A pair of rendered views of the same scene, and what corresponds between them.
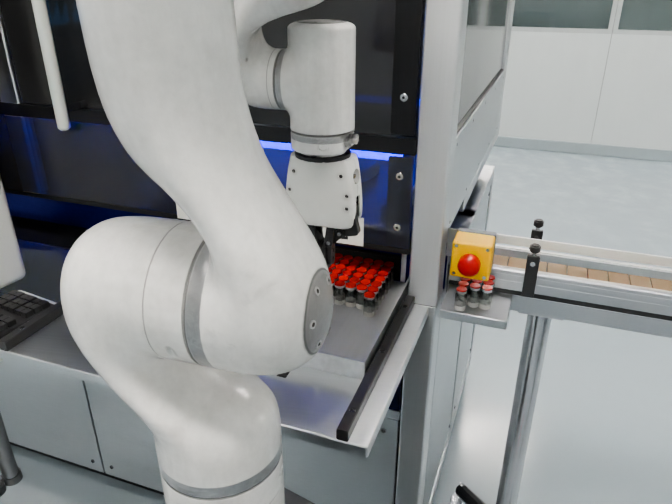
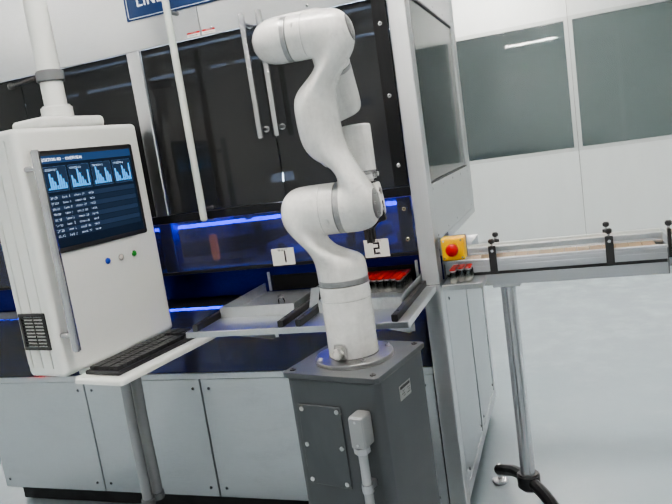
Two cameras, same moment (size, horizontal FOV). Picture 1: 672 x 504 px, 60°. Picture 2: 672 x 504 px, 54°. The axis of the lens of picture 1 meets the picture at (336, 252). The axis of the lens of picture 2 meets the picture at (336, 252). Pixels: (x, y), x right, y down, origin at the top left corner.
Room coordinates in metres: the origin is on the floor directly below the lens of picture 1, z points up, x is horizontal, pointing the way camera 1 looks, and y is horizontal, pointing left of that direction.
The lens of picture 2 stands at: (-1.10, 0.12, 1.36)
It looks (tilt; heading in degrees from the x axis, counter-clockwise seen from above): 9 degrees down; 0
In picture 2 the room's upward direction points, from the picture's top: 8 degrees counter-clockwise
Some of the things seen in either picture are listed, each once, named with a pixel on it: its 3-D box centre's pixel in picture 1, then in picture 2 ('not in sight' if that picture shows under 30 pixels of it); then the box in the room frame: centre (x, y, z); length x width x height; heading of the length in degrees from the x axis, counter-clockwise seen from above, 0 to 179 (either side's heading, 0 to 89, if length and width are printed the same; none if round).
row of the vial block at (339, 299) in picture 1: (334, 291); (377, 285); (1.00, 0.00, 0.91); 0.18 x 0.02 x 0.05; 70
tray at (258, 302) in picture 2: not in sight; (278, 297); (1.08, 0.34, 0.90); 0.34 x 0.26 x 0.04; 160
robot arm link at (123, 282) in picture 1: (178, 344); (323, 234); (0.44, 0.14, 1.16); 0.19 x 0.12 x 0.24; 73
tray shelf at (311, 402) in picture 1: (231, 319); (319, 307); (0.95, 0.20, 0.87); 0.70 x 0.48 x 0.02; 70
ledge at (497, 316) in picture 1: (477, 302); (465, 281); (1.02, -0.29, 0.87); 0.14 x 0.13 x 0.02; 160
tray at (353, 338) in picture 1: (326, 305); (374, 290); (0.96, 0.02, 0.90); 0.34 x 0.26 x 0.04; 160
